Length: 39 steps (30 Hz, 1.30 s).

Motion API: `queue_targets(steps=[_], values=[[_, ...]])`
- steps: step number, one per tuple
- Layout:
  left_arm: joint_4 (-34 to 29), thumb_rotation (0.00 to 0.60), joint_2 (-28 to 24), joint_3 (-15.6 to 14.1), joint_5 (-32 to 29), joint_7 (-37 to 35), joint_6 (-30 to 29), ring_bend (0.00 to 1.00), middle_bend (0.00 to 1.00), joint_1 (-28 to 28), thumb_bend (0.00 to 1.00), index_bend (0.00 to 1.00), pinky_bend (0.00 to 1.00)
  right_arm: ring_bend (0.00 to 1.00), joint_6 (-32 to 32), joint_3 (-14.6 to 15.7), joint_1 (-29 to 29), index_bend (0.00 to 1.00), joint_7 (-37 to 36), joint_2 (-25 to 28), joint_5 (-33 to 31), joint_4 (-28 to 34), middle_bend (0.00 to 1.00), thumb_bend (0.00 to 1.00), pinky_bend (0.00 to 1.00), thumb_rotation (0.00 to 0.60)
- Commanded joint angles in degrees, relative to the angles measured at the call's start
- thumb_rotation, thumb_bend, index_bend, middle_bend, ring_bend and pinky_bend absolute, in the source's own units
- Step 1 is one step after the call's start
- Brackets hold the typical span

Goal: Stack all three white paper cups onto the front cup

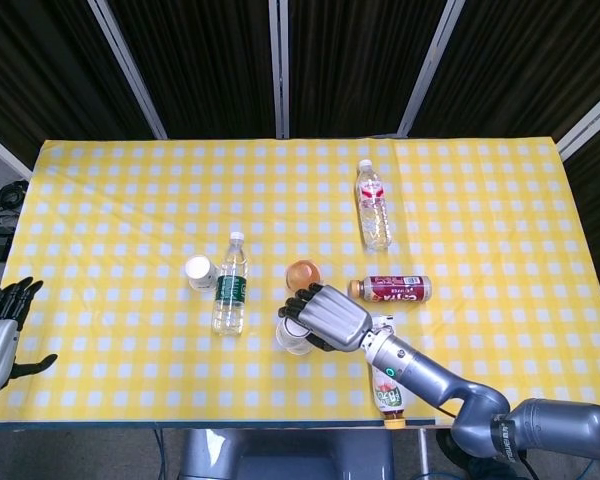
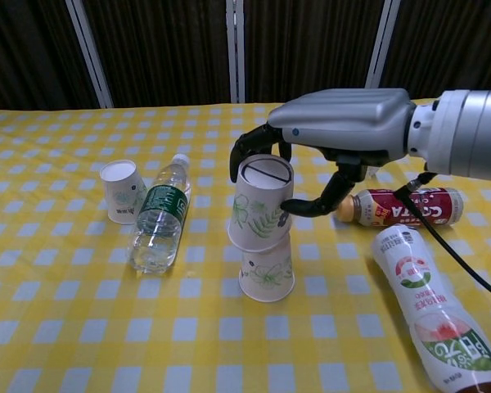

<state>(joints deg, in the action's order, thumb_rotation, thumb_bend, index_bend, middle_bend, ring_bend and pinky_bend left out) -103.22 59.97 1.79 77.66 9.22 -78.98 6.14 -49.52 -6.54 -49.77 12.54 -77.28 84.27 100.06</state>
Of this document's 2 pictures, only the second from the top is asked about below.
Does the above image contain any white partition post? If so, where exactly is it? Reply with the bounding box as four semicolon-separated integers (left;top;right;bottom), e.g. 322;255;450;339
225;0;247;104
363;0;403;89
64;0;115;109

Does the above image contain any white drink bottle green print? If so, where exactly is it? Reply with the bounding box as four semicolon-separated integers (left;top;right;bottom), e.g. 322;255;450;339
371;224;491;392

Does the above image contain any yellow white checked tablecloth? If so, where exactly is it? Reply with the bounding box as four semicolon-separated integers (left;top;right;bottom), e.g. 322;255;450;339
0;97;491;393

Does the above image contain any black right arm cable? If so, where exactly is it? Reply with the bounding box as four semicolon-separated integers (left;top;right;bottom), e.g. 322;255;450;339
394;170;491;305

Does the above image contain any clear bottle with green label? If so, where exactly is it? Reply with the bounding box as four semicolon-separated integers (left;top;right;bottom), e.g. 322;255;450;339
126;153;192;276

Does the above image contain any paper cup with blue logo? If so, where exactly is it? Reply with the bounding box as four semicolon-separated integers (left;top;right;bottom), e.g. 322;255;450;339
99;159;148;226

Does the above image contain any paper cup with flower print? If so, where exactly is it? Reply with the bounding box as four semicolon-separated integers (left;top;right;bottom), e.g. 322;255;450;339
238;238;295;304

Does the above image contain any paper cup with leaf print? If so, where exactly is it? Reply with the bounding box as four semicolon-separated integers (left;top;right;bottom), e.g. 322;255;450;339
227;154;295;252

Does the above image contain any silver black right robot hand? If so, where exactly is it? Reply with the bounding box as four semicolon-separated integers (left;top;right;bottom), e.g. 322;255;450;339
228;87;417;218

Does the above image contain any red Costa coffee bottle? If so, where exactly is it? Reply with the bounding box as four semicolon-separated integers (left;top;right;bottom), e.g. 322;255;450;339
336;187;465;228

